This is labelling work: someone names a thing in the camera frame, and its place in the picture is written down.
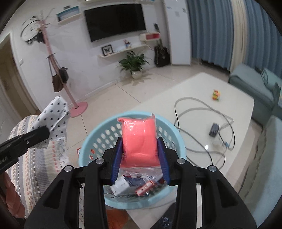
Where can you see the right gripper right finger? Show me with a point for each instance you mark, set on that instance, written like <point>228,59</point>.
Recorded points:
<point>222,206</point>

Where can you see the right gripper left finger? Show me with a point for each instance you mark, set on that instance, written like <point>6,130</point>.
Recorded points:
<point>58,207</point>

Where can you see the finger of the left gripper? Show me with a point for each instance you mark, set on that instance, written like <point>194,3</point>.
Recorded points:
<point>14,148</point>

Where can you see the white dotted paper wrapper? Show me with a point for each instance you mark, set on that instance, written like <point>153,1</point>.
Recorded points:
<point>55,117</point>

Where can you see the blue milk carton front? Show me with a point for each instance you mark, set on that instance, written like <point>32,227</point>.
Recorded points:
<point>125,185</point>

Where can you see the red blue playing card box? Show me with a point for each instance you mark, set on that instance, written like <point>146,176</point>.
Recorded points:
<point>145,188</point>

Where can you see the light blue plastic basket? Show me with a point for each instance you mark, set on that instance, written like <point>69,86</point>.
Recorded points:
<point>106,134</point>

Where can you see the pink bagged clay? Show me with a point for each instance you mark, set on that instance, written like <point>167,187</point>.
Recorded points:
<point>140,152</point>

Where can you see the person's right hand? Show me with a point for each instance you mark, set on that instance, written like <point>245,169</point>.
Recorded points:
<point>12,199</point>

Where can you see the striped woven table cloth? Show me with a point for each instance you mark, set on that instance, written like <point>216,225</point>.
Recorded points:
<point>37,168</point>

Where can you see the black remote control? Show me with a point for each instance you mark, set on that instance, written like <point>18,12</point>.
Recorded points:
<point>166,220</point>

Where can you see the pink coat rack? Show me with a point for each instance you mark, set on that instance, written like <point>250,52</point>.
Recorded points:
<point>78,108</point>

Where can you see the black power adapter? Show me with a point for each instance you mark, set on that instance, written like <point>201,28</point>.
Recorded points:
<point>214,130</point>

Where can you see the brown hanging handbag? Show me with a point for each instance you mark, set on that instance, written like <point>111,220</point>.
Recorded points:
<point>56,81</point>

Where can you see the white coffee table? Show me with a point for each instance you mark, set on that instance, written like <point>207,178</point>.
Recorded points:
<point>189,105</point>

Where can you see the black hanging bag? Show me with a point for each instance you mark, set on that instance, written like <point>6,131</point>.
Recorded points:
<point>63,74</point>

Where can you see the colourful cube toy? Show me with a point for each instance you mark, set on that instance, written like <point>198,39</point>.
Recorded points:
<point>216,95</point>

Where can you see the teal sofa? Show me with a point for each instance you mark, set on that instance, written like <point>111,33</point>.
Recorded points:
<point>261,189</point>

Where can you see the green potted plant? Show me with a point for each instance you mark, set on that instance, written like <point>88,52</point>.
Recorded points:
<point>133,63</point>

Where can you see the black acoustic guitar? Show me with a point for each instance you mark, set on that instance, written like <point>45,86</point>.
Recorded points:
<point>162,57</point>

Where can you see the blue curtain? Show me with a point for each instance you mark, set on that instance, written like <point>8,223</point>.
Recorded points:
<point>228,33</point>

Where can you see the cream curtain panel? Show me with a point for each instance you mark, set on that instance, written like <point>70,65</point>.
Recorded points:
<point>240,33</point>

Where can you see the white tall cabinet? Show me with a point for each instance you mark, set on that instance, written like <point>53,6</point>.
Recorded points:
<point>179,31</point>

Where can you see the panda wall clock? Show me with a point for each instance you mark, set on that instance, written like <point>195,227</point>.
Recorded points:
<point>31,31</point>

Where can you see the butterfly picture frame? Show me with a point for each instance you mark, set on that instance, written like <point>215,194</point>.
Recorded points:
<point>107,50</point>

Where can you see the teal wall box shelf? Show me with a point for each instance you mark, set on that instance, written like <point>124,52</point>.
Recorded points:
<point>68,13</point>

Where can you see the black wall television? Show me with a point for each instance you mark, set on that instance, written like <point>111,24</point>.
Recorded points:
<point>111,20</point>

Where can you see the white lower wall shelf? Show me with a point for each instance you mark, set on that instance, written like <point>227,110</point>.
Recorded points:
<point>125,50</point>

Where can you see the red white wall box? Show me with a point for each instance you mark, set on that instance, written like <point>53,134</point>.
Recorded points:
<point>151,36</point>

